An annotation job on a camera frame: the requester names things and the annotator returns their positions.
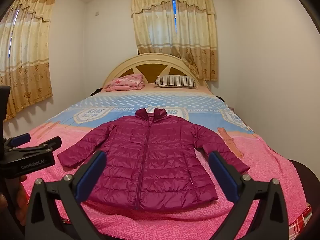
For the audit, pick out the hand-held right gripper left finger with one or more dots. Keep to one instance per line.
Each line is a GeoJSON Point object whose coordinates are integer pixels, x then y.
{"type": "Point", "coordinates": [91, 175]}

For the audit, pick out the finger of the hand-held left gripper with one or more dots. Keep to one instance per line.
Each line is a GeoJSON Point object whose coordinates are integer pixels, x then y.
{"type": "Point", "coordinates": [48, 143]}
{"type": "Point", "coordinates": [21, 138]}

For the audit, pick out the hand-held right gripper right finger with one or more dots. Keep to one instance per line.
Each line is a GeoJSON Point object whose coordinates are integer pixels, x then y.
{"type": "Point", "coordinates": [223, 175]}

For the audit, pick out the magenta quilted puffer jacket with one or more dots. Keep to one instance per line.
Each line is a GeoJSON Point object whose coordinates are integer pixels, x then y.
{"type": "Point", "coordinates": [152, 160]}

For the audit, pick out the person's left hand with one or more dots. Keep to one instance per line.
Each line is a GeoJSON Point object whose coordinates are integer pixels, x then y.
{"type": "Point", "coordinates": [22, 200]}

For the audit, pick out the bed with pink blue blanket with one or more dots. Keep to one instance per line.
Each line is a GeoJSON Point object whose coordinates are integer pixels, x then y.
{"type": "Point", "coordinates": [262, 160]}

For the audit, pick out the beige floral window curtain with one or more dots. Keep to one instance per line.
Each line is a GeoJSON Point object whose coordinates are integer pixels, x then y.
{"type": "Point", "coordinates": [25, 55]}
{"type": "Point", "coordinates": [172, 30]}

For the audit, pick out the red plaid cloth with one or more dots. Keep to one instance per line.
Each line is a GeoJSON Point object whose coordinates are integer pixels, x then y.
{"type": "Point", "coordinates": [300, 221]}

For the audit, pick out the folded pink floral quilt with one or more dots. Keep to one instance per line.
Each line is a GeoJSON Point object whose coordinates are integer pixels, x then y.
{"type": "Point", "coordinates": [125, 83]}

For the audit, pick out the striped pillow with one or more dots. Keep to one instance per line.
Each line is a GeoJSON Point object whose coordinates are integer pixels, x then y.
{"type": "Point", "coordinates": [175, 81]}

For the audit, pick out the cream wooden headboard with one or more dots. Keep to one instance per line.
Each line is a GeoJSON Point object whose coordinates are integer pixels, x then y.
{"type": "Point", "coordinates": [150, 63]}

